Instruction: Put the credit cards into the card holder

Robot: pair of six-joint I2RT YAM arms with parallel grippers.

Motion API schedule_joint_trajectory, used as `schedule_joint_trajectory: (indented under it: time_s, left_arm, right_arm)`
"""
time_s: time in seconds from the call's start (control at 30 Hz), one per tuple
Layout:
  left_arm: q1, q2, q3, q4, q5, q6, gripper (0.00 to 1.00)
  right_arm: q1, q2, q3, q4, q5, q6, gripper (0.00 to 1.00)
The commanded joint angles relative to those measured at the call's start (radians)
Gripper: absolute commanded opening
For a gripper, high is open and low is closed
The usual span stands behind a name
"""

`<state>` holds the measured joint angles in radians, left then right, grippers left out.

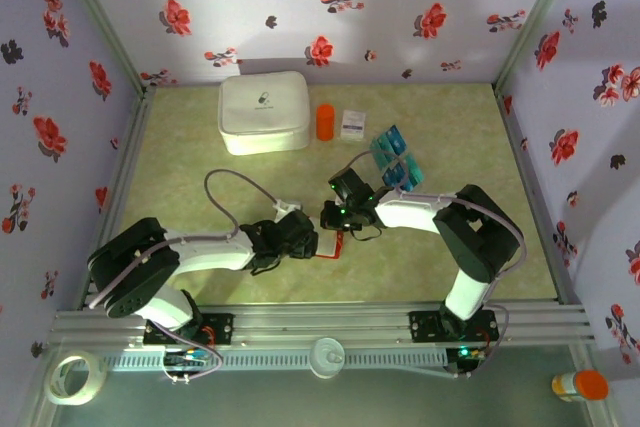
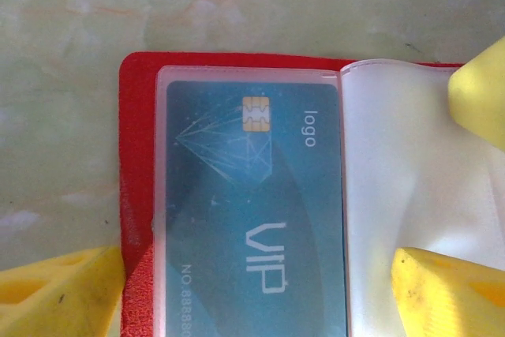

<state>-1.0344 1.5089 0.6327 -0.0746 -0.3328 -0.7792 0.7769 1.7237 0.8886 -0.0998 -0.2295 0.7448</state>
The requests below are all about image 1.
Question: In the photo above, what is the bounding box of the red and white packet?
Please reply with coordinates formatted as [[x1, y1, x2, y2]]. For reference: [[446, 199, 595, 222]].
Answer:
[[314, 216, 347, 261]]

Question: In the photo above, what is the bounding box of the orange pill bottle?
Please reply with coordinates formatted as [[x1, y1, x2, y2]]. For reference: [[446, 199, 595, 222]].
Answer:
[[316, 103, 335, 142]]

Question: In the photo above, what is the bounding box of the small white packet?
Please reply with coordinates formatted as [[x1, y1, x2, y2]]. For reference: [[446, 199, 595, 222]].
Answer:
[[340, 108, 368, 142]]

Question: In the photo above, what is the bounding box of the clear round plastic lid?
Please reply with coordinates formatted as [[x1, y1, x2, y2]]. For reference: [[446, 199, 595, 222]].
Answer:
[[308, 336, 346, 379]]

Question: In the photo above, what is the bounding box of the white medicine pouch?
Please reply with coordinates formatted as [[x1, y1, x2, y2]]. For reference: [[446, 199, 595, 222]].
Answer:
[[217, 70, 311, 156]]

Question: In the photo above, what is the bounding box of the clear tape roll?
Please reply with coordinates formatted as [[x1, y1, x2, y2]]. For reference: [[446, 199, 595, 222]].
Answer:
[[43, 354, 107, 407]]

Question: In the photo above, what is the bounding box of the orange-capped pill bottle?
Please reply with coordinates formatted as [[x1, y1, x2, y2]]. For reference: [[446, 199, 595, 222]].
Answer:
[[551, 369, 610, 403]]

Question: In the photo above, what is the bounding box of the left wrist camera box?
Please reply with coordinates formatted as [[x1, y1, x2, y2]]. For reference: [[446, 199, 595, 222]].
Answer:
[[272, 199, 319, 248]]

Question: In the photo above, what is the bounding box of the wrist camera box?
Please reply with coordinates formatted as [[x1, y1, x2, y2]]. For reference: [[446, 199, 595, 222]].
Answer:
[[272, 199, 319, 248], [328, 167, 374, 206]]

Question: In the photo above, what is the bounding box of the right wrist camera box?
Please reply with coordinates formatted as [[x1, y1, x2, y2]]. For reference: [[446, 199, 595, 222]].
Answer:
[[328, 167, 374, 206]]

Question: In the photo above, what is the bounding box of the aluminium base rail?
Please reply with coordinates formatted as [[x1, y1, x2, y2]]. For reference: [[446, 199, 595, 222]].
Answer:
[[48, 300, 597, 348]]

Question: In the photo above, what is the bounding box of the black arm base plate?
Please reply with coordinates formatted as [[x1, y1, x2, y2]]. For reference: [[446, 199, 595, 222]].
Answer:
[[408, 310, 499, 347], [143, 313, 236, 347]]

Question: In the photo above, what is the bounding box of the white slotted cable duct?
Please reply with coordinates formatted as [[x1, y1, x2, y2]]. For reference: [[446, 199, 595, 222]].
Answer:
[[102, 349, 449, 372]]

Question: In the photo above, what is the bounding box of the aluminium side rail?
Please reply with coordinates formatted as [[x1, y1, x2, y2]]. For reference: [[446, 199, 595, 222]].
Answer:
[[492, 84, 584, 306], [74, 86, 159, 311]]

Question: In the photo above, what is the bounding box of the grey right arm cable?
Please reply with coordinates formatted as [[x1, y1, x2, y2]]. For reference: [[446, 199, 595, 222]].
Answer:
[[344, 149, 529, 381]]

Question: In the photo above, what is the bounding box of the aluminium frame post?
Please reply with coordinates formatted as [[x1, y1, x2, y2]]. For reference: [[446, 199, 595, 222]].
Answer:
[[48, 0, 157, 98], [493, 0, 587, 93]]

